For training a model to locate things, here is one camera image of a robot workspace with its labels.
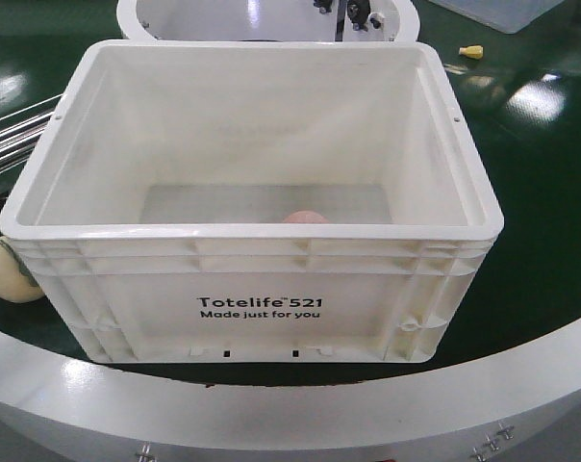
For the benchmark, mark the pink plush football toy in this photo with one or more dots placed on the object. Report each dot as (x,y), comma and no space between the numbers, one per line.
(305,217)

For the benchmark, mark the white plastic tote crate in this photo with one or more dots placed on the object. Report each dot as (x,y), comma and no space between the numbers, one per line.
(151,211)

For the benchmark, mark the cream plush ball toy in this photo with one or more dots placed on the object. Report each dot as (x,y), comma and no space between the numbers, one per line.
(17,284)

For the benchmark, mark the small yellow plush toy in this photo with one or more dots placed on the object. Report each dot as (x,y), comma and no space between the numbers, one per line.
(474,52)

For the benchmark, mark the white outer table rim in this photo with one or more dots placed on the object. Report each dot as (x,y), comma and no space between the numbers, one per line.
(468,412)

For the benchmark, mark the metal roller rods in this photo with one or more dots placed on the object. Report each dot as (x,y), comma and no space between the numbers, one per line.
(21,130)

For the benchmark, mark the black bearing mount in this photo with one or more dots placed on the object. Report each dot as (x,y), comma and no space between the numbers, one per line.
(357,11)

